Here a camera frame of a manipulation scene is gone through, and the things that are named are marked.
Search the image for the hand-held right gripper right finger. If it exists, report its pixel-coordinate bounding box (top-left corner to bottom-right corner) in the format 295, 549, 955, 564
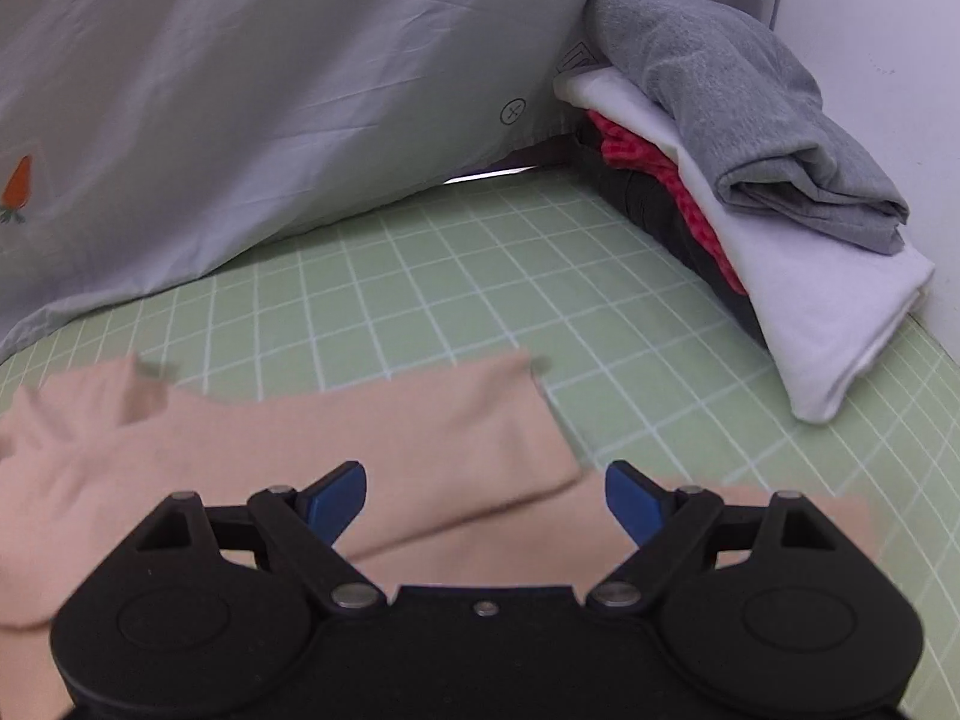
585, 460, 875, 612

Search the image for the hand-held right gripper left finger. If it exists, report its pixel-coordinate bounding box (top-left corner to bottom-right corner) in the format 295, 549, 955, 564
97, 460, 388, 612

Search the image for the beige garment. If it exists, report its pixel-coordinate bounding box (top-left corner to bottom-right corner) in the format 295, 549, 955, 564
0, 349, 886, 720

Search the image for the grey carrot print sheet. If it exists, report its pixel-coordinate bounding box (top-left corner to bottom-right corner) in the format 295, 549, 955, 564
0, 0, 796, 346

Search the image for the folded red garment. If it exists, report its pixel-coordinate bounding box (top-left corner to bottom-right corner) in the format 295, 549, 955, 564
585, 109, 751, 297

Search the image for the folded grey sweatshirt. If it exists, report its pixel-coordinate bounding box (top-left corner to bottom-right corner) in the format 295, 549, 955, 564
583, 0, 910, 254

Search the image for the green grid mat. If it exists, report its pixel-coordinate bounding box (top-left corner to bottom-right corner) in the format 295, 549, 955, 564
0, 165, 960, 720

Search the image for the folded white garment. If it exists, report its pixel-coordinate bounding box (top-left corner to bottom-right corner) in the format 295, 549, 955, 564
553, 69, 937, 422

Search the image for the folded black garment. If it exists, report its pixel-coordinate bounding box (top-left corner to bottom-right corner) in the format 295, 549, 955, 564
574, 124, 770, 350

